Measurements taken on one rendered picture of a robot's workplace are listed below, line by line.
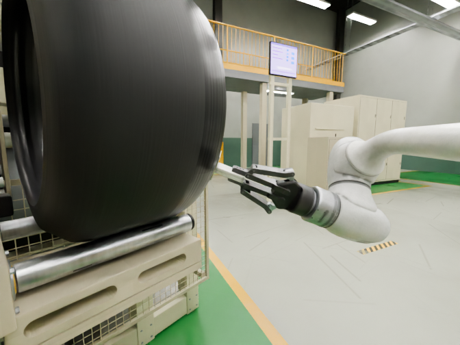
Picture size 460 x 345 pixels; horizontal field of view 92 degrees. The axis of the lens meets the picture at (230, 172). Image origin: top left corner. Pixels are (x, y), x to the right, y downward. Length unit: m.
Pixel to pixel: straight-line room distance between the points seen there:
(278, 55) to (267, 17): 8.32
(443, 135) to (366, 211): 0.23
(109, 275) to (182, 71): 0.38
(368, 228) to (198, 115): 0.45
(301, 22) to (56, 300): 13.90
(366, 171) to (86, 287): 0.63
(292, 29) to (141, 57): 13.19
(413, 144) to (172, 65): 0.43
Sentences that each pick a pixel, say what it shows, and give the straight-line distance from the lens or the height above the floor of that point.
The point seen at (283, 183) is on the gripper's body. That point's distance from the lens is 0.53.
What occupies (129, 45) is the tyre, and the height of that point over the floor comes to 1.23.
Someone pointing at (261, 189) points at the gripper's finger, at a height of 1.00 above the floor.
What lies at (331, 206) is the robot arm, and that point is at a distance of 0.56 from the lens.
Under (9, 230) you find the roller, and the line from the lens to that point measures 0.74.
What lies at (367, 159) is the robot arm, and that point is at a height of 1.07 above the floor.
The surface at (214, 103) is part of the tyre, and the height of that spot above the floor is 1.18.
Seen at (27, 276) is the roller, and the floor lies 0.91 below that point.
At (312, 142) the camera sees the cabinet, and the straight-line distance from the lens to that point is 5.03.
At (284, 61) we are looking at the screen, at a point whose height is 2.58.
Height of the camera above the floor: 1.10
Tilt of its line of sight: 7 degrees down
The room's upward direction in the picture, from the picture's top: straight up
